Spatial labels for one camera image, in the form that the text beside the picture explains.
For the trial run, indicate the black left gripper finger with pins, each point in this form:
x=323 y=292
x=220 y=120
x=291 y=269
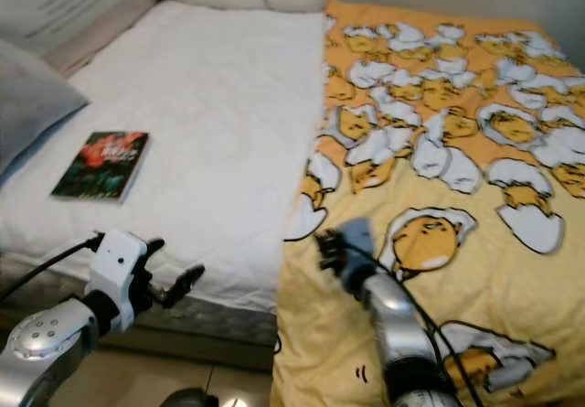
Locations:
x=187 y=282

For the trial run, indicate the dark red cover book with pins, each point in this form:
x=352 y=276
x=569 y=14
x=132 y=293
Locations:
x=101 y=165

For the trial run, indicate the yellow cartoon egg blanket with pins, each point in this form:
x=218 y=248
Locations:
x=512 y=288

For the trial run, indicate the grey rectangular pillow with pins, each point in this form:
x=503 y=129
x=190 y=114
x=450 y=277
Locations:
x=37 y=114

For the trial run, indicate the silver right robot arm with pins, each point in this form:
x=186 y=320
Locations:
x=398 y=334

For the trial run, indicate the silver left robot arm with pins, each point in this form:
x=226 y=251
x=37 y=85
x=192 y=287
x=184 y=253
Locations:
x=46 y=343

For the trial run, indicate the beige bed base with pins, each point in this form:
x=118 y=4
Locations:
x=219 y=352

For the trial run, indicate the white quilted mattress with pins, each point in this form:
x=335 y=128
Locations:
x=219 y=133

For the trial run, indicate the printed grey headboard cushion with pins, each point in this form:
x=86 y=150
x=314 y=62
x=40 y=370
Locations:
x=73 y=14

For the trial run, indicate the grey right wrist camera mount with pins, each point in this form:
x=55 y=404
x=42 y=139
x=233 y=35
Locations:
x=356 y=238

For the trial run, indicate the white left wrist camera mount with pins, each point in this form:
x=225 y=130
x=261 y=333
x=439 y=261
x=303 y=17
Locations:
x=114 y=265

